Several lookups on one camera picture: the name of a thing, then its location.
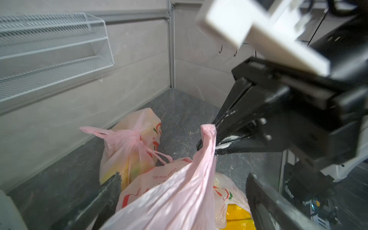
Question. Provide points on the white wire mesh shelf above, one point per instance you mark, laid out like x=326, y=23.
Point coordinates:
x=43, y=53

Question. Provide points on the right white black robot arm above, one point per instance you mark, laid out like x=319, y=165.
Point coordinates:
x=308, y=190

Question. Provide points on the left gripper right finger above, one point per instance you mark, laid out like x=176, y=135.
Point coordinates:
x=270, y=210

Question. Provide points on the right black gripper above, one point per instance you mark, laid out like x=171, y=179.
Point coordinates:
x=272, y=108

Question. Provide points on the pink plastic bag front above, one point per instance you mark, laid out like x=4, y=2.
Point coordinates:
x=130, y=147

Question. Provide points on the black wire hook rack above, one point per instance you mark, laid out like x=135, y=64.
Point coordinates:
x=246, y=49

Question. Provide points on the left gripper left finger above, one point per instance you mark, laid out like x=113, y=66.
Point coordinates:
x=97, y=208

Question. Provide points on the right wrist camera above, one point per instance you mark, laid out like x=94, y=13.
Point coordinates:
x=272, y=30

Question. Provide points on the pink strawberry plastic bag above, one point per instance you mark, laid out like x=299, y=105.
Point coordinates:
x=187, y=194

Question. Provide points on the orange yellow banana bunch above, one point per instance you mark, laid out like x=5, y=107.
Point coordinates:
x=238, y=219

